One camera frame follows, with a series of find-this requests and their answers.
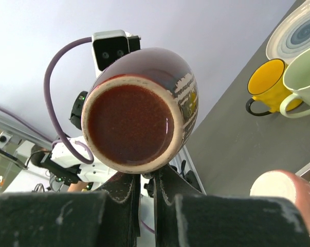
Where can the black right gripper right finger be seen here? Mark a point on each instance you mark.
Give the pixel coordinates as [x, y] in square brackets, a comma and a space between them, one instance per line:
[186, 217]

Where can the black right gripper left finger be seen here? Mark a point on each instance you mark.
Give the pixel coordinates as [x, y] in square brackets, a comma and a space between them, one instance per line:
[107, 216]

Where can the dark brown red mug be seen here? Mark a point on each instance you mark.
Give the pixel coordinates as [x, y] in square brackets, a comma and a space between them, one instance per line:
[141, 111]

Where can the yellow mug black handle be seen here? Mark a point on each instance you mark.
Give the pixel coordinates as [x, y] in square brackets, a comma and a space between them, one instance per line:
[266, 85]

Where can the light green mug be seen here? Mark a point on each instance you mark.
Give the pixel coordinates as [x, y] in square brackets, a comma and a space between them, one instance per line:
[296, 78]

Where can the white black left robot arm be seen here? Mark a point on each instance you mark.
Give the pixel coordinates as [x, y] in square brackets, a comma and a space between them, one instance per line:
[69, 169]

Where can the pink mug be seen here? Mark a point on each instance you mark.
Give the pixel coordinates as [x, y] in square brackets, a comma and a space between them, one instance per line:
[284, 184]

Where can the person in background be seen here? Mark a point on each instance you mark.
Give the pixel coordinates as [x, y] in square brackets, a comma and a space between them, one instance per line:
[37, 155]

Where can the white plate blue rings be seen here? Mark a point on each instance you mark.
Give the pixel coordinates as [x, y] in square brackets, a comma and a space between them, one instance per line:
[296, 33]

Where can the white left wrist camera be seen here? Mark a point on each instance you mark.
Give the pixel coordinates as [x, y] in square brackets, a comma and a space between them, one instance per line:
[109, 46]

